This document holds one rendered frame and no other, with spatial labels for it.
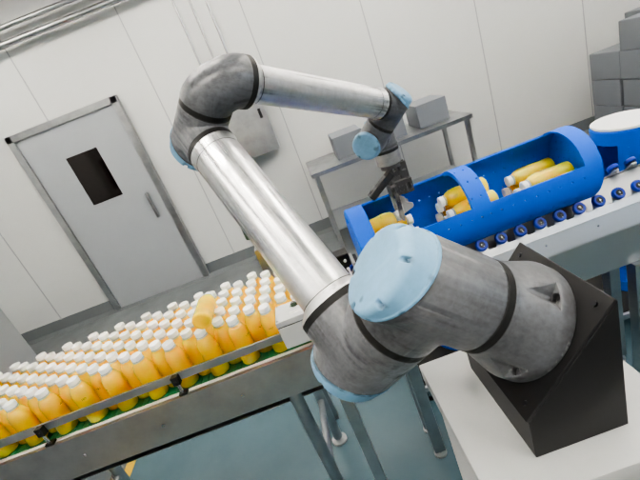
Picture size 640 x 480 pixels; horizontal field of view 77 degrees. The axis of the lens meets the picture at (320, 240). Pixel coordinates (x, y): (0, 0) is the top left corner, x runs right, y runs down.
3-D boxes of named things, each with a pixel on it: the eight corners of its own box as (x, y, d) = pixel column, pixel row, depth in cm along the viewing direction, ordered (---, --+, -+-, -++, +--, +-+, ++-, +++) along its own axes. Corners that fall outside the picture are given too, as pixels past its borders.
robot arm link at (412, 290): (524, 314, 51) (405, 270, 47) (443, 375, 62) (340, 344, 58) (491, 235, 63) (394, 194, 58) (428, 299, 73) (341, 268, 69)
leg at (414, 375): (449, 456, 182) (413, 350, 159) (437, 460, 182) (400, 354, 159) (444, 446, 187) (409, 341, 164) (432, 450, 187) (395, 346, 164)
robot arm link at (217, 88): (183, 30, 80) (401, 80, 123) (170, 87, 88) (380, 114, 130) (203, 61, 75) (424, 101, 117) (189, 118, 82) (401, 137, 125)
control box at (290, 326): (348, 327, 123) (336, 299, 120) (287, 350, 124) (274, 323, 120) (342, 310, 133) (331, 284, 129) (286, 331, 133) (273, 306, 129)
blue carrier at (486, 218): (609, 206, 141) (600, 127, 132) (376, 293, 143) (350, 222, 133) (555, 190, 168) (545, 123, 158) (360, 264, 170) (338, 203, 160)
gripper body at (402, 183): (415, 191, 143) (406, 160, 139) (392, 201, 143) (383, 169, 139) (409, 188, 150) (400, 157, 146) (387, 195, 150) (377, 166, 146)
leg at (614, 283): (629, 360, 193) (620, 248, 170) (617, 364, 193) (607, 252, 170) (619, 352, 198) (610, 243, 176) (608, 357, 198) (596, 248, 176)
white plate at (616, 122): (621, 108, 201) (621, 110, 202) (575, 129, 198) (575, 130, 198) (681, 107, 176) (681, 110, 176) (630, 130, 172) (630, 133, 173)
